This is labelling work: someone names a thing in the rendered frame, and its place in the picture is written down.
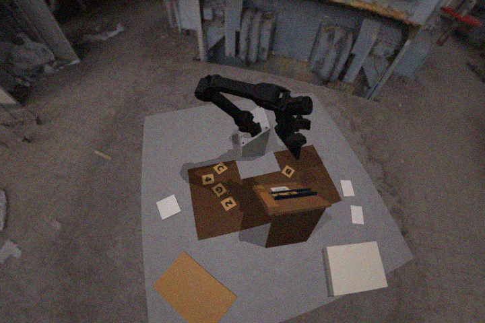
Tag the brown wooden board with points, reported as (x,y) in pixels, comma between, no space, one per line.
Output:
(294,215)

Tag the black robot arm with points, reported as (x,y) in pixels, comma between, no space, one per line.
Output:
(265,95)

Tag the tan flat rectangular board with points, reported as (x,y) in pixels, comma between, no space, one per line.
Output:
(196,295)

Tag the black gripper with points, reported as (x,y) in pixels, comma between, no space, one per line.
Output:
(285,131)

